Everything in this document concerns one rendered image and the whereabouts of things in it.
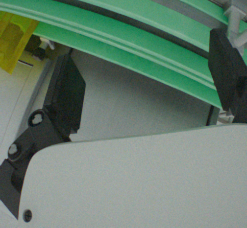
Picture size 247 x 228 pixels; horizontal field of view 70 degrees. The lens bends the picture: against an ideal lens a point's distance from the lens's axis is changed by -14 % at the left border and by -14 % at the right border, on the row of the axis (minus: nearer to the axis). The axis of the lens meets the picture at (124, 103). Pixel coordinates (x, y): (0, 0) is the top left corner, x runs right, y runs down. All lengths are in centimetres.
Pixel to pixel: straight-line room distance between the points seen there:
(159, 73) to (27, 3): 28
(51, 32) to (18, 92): 17
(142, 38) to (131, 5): 8
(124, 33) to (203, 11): 12
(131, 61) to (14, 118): 30
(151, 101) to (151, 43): 24
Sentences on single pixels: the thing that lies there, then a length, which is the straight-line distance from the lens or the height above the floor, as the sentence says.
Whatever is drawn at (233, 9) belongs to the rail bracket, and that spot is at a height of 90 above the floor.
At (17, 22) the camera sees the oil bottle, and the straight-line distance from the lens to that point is 40.
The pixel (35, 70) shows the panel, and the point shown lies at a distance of 51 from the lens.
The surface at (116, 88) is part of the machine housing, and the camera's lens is 51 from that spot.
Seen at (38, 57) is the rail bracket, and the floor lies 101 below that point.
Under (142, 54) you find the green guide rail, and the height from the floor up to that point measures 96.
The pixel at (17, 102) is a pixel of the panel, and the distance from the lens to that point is 50.
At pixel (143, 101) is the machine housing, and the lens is 51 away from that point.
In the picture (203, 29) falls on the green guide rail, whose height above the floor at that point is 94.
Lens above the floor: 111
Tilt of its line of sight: 11 degrees down
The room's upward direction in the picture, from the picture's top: 159 degrees counter-clockwise
